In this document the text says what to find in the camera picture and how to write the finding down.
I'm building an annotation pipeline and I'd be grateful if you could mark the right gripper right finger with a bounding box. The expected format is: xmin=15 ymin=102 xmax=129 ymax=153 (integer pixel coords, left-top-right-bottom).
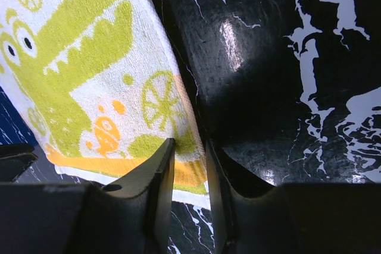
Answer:
xmin=206 ymin=140 xmax=283 ymax=253

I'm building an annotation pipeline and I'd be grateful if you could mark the lime green patterned towel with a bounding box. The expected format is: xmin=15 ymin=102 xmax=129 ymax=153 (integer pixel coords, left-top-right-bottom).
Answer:
xmin=1 ymin=0 xmax=210 ymax=208

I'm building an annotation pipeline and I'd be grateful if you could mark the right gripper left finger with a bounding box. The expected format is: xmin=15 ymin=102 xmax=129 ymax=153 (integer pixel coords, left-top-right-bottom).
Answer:
xmin=101 ymin=137 xmax=176 ymax=254

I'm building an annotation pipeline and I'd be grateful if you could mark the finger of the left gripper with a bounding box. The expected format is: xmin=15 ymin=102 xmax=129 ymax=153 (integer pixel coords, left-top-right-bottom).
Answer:
xmin=0 ymin=143 xmax=38 ymax=183

